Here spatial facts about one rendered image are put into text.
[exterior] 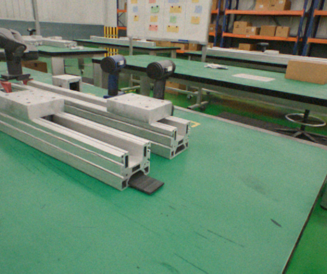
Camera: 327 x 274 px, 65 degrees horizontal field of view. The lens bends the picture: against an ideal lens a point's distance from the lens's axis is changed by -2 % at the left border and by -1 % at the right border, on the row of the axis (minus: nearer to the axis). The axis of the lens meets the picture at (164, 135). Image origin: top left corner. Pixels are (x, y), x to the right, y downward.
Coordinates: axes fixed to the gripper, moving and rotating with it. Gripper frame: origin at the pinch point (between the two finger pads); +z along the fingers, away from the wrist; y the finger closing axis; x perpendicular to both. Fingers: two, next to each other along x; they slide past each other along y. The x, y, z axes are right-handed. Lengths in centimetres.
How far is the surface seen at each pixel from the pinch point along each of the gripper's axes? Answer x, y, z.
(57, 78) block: -11.4, 13.0, -7.1
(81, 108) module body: -48.6, -4.1, -4.4
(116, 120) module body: -65, -5, -4
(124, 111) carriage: -69, -6, -8
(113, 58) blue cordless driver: -46, 14, -19
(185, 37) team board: 73, 271, -21
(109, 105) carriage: -63, -6, -9
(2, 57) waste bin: 440, 198, 37
